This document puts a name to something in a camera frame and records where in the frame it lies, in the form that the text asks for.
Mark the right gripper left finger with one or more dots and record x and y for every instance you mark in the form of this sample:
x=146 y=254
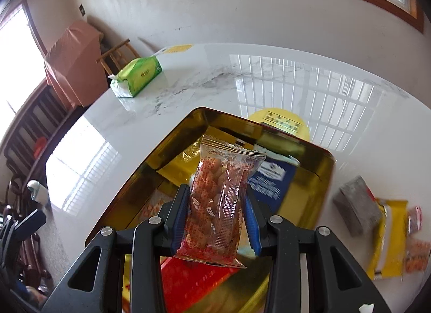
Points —
x=94 y=282

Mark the red foil snack packet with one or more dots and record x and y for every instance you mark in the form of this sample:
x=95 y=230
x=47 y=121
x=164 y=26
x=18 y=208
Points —
x=186 y=282

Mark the green tissue pack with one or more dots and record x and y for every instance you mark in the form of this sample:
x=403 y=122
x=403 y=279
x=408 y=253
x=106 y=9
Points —
x=135 y=76

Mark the dark seaweed snack packet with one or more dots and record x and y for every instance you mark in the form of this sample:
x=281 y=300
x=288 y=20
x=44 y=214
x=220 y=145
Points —
x=357 y=206

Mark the clear orange snack bag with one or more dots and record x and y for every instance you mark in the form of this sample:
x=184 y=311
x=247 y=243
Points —
x=214 y=221

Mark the pink covered cabinet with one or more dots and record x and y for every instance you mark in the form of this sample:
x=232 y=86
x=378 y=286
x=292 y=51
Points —
x=71 y=66

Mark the clear twisted snack bag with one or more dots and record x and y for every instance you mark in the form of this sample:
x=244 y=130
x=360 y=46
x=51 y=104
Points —
x=416 y=256

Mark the large yellow snack packet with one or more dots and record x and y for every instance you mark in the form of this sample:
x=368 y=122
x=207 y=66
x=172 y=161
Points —
x=183 y=166

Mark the round yellow sticker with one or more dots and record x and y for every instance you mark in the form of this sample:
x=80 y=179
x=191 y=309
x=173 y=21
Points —
x=282 y=120

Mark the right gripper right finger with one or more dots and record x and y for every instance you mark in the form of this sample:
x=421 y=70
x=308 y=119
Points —
x=336 y=281

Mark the small wooden stool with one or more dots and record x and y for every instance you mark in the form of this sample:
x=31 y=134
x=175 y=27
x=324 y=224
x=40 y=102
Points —
x=115 y=59

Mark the gold toffee tin box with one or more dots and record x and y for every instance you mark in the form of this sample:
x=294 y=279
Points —
x=246 y=290

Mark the dark wooden bench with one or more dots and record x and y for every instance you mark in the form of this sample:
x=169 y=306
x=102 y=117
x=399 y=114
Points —
x=34 y=133

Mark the pink wrapped candy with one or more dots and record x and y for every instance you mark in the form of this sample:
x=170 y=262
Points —
x=414 y=220

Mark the blue soda cracker packet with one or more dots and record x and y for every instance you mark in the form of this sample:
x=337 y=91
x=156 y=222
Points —
x=271 y=181

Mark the sesame brittle block packet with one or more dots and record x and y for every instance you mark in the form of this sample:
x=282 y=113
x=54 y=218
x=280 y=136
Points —
x=154 y=204

